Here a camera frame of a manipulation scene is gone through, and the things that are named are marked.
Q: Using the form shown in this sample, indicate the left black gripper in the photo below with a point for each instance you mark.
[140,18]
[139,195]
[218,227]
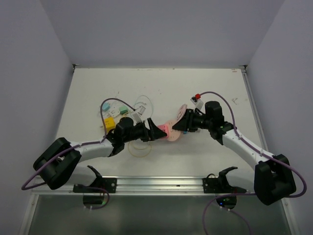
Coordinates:
[155,132]

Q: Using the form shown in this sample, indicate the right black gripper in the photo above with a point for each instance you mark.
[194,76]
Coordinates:
[186,123]

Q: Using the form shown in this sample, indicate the pink socket cube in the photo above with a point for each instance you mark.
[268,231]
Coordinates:
[165,129]

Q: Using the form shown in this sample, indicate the green plug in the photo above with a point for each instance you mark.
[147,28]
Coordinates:
[123,110]

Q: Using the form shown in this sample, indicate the yellow socket cube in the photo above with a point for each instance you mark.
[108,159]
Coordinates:
[109,123]

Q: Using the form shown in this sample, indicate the teal charger plug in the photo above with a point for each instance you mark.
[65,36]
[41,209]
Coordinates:
[105,107]

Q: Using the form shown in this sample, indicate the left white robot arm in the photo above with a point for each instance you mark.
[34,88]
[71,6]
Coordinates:
[59,164]

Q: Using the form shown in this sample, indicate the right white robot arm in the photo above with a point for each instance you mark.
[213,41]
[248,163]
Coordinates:
[273,178]

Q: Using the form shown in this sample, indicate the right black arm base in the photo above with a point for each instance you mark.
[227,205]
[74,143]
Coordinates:
[220,184]

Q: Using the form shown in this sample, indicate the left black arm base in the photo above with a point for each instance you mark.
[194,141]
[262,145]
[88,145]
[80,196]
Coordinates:
[86,179]

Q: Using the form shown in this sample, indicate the white adapter plug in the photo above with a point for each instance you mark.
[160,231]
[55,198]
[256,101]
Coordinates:
[114,112]

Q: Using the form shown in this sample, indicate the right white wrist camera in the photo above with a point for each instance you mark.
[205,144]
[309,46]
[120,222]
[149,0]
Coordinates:
[196,100]

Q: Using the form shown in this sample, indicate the aluminium front rail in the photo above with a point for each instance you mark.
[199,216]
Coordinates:
[157,186]

